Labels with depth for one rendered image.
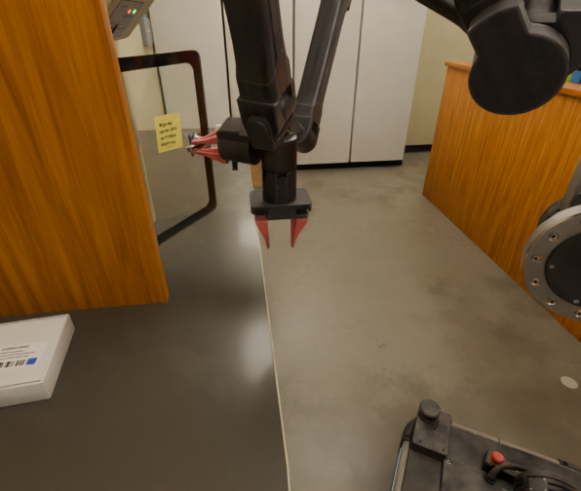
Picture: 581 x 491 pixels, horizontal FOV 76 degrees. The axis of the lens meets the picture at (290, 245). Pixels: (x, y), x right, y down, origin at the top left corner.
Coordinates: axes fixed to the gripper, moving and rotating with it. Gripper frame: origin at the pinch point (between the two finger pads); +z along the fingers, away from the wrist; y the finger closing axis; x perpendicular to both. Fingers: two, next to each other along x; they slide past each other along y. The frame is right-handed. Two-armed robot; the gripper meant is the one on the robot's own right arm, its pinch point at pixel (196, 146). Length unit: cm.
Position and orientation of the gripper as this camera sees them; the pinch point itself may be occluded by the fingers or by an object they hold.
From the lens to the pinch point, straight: 91.0
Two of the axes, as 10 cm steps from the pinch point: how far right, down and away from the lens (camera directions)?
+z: -9.9, 0.7, -1.2
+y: 0.0, -8.5, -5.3
